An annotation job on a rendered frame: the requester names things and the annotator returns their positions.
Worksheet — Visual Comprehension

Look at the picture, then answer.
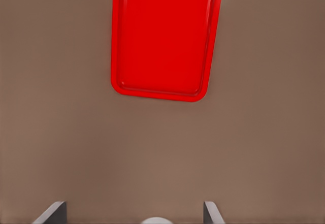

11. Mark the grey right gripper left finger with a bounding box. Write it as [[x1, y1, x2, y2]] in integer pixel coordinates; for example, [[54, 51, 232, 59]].
[[31, 201, 68, 224]]

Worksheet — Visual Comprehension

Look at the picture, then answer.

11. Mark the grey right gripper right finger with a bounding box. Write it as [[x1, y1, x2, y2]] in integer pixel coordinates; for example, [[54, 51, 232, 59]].
[[203, 201, 226, 224]]

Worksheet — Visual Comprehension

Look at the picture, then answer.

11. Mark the white round gripper part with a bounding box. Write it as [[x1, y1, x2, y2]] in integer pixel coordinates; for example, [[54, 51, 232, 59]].
[[141, 216, 172, 224]]

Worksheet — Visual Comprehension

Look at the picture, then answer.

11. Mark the red rectangular plastic tray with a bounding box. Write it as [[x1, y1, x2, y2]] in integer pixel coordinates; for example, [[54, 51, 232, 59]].
[[110, 0, 224, 103]]

